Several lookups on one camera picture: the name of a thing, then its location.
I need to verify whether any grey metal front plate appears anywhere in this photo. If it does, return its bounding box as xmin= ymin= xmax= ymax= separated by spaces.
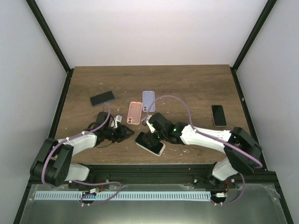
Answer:
xmin=20 ymin=184 xmax=287 ymax=224

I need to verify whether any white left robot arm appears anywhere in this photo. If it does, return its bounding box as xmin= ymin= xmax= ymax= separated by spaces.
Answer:
xmin=30 ymin=112 xmax=134 ymax=189

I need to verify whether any light blue slotted cable duct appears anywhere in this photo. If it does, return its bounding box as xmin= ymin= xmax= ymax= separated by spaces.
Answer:
xmin=34 ymin=191 xmax=211 ymax=202

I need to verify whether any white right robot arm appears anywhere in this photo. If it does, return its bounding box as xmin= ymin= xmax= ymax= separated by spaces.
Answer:
xmin=135 ymin=122 xmax=263 ymax=188

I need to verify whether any blue black phone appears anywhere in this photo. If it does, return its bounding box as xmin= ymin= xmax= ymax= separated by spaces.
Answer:
xmin=90 ymin=91 xmax=115 ymax=106

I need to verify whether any lavender phone case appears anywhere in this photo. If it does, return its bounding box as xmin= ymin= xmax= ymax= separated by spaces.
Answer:
xmin=142 ymin=91 xmax=156 ymax=112

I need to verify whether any black right frame post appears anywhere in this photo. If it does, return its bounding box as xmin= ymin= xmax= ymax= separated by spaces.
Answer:
xmin=231 ymin=0 xmax=278 ymax=70

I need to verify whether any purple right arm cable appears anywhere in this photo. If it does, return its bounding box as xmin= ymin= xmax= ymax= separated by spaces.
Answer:
xmin=145 ymin=95 xmax=263 ymax=207

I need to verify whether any black left frame post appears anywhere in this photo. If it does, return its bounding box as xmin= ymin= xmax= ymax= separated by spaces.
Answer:
xmin=25 ymin=0 xmax=71 ymax=75

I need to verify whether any pink phone case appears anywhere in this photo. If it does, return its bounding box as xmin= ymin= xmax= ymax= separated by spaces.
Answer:
xmin=127 ymin=101 xmax=142 ymax=125

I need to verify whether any white phone case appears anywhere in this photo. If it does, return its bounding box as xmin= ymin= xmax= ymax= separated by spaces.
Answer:
xmin=136 ymin=141 xmax=165 ymax=156

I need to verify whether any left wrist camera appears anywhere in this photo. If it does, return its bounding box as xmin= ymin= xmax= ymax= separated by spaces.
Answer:
xmin=113 ymin=115 xmax=122 ymax=128

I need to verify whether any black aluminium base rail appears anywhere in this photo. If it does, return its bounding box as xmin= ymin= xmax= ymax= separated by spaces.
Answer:
xmin=67 ymin=164 xmax=276 ymax=189

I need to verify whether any teal black phone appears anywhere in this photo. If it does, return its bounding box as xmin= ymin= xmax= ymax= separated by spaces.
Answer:
xmin=135 ymin=132 xmax=161 ymax=146

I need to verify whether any black frame post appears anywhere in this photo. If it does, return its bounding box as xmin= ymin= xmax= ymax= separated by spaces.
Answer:
xmin=231 ymin=0 xmax=278 ymax=70
xmin=25 ymin=0 xmax=71 ymax=75

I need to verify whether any white black phone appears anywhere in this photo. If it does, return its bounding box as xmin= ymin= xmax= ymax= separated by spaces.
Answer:
xmin=211 ymin=105 xmax=227 ymax=127

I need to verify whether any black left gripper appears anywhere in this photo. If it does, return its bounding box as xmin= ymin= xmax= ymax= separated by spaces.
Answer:
xmin=104 ymin=124 xmax=135 ymax=143

